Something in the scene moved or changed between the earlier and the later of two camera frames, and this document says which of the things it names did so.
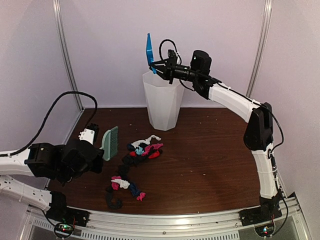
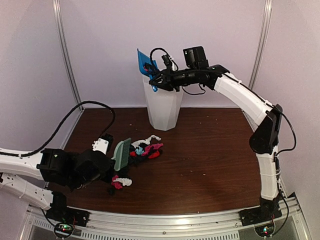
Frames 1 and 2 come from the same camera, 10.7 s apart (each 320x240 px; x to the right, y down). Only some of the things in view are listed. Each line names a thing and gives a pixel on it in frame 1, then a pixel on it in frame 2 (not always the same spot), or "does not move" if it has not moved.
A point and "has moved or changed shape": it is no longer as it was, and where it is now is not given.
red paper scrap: x=154 y=155 does not move
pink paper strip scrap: x=154 y=146 does not move
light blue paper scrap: x=139 y=151 does not move
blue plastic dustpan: x=149 y=52 → x=143 y=59
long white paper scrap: x=148 y=141 does not move
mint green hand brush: x=110 y=143 has moved or changed shape
